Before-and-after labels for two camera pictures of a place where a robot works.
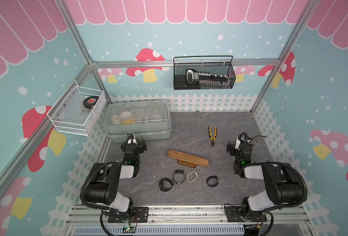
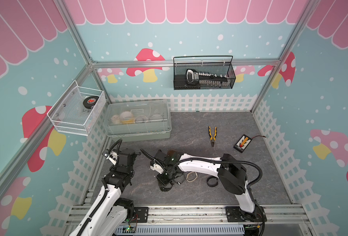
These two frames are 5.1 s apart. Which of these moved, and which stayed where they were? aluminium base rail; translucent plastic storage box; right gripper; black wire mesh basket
Moved: right gripper
Stayed: aluminium base rail; black wire mesh basket; translucent plastic storage box
